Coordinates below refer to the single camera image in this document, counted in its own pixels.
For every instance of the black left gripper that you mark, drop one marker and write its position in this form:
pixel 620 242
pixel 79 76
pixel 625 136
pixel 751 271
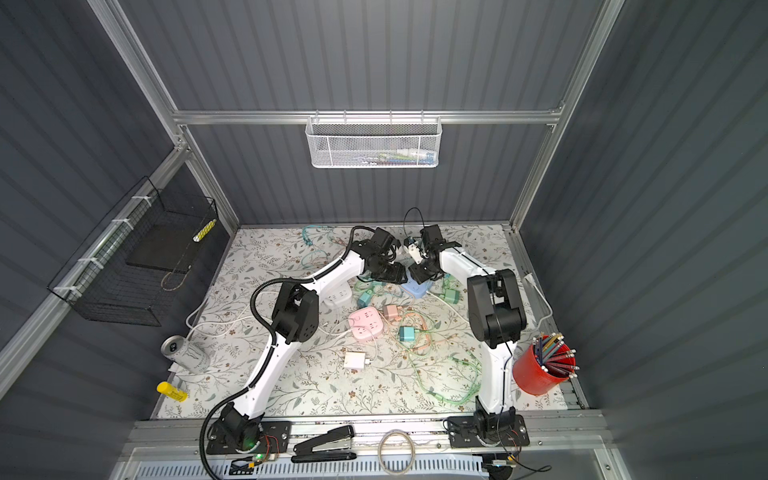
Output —
pixel 395 275

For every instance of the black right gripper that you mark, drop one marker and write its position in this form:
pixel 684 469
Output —
pixel 417 273

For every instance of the blue power strip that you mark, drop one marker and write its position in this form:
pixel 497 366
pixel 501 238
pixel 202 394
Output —
pixel 415 289

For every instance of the green USB charger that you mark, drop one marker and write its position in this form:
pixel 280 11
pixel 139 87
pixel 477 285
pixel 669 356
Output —
pixel 451 296

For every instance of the pink USB charger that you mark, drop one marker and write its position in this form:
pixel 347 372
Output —
pixel 392 312

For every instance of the white power strip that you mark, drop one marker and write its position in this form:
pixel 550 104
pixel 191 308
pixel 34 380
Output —
pixel 338 297

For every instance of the teal USB charger cube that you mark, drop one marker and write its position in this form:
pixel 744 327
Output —
pixel 407 334

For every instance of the pink power strip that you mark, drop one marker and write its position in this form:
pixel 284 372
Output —
pixel 365 324

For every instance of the white USB charger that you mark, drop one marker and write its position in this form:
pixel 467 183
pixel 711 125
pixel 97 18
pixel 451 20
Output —
pixel 355 360

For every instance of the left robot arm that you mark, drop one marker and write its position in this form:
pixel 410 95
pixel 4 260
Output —
pixel 289 309

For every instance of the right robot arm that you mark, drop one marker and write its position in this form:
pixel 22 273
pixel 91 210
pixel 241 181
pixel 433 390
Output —
pixel 495 314

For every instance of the red pencil cup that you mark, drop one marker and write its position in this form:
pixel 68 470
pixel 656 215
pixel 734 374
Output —
pixel 545 364

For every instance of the black stapler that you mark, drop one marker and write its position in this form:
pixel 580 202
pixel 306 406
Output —
pixel 334 445

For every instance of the yellow marker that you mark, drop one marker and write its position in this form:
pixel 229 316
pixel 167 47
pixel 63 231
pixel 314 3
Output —
pixel 167 389

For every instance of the white wire mesh basket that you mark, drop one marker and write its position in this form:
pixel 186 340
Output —
pixel 349 145

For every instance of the black wire basket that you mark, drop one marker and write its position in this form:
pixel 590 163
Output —
pixel 132 272

